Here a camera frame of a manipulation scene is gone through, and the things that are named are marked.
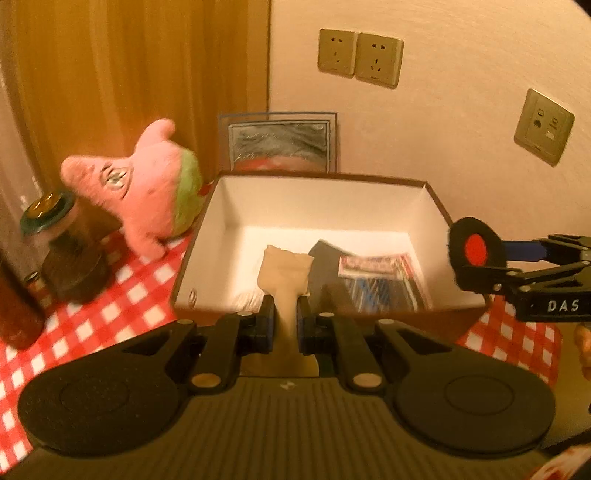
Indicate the red packet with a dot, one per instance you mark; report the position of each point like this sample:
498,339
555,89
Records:
383,281

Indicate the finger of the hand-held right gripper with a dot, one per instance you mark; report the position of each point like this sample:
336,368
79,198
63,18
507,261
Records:
531,279
554,249

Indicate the blue framed picture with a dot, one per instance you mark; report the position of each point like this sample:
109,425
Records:
279,138

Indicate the black round red-centred pad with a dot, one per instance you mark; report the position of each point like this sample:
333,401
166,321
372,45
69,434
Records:
475,249

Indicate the beige soft cloth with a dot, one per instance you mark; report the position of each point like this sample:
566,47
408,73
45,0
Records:
284,274

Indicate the dark brown bottle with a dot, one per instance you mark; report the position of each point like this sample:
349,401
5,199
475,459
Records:
18,309

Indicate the glass jar with dark lid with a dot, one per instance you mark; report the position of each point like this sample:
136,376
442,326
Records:
64,249

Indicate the person's right hand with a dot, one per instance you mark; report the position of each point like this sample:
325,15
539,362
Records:
585,346

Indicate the pink starfish plush toy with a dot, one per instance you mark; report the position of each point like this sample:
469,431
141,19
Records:
152,194

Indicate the translucent plastic curtain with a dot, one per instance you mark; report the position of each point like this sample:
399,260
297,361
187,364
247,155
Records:
14,161

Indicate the black flat item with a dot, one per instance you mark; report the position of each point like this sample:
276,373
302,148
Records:
325,272

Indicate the beige wall socket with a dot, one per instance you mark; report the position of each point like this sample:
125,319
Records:
378,60
336,51

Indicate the wooden cabinet panel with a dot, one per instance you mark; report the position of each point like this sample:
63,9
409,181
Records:
138,64

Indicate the white cardboard box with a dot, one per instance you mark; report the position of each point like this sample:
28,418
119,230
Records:
323,203

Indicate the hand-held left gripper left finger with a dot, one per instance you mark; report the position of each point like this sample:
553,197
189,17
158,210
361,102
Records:
267,323

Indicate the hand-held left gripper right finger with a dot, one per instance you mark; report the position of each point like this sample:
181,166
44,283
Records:
304,325

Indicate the beige wall data plate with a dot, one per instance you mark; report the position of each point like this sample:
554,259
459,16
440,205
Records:
545,127

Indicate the red checkered tablecloth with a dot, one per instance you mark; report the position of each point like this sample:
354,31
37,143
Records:
138,295

